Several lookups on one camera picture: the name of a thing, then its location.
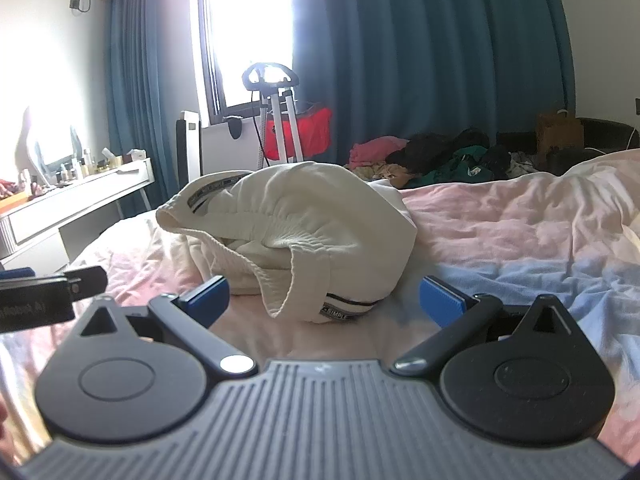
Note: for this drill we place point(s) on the wall socket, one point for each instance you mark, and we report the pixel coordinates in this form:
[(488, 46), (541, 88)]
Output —
[(76, 2)]

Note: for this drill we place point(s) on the white bed sheet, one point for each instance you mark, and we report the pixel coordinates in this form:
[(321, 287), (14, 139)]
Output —
[(500, 240)]

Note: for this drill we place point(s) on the row of cosmetic bottles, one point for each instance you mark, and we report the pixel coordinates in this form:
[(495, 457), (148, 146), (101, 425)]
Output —
[(92, 160)]

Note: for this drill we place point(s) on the garment steamer stand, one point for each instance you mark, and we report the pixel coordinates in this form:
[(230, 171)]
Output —
[(280, 110)]

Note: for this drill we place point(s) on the window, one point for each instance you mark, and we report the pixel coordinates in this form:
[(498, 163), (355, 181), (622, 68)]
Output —
[(250, 35)]

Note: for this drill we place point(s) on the tissue box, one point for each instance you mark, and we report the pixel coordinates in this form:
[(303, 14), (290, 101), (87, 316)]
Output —
[(135, 156)]

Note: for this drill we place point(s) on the brown paper bag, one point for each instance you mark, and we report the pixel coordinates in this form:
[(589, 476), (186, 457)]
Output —
[(560, 135)]

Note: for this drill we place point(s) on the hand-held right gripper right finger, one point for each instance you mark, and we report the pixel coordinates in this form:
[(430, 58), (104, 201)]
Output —
[(440, 302)]

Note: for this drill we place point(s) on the white dressing table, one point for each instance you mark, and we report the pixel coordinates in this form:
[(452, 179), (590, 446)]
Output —
[(75, 195)]

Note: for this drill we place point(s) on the blue curtain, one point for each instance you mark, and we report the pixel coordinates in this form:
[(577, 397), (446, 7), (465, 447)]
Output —
[(425, 60), (150, 85)]

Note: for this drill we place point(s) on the white pants with striped band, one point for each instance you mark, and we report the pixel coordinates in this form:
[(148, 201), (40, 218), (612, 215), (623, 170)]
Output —
[(300, 210)]

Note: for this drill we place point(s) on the pink clothing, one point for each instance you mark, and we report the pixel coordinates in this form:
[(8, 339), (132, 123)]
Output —
[(372, 152)]

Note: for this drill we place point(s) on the black clothing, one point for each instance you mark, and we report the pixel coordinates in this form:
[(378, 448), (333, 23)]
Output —
[(435, 147)]

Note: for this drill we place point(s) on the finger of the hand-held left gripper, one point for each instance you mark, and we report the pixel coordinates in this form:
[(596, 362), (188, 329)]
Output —
[(85, 280)]

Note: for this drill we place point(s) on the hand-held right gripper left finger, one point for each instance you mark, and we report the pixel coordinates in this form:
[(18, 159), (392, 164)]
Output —
[(207, 300)]

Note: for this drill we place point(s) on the white tower heater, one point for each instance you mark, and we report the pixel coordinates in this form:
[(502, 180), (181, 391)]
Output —
[(189, 150)]

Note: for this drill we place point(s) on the table mirror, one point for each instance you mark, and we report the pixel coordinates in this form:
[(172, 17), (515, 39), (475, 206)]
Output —
[(50, 150)]

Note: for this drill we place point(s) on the green clothing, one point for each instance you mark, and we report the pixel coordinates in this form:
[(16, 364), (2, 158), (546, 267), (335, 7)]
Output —
[(450, 167)]

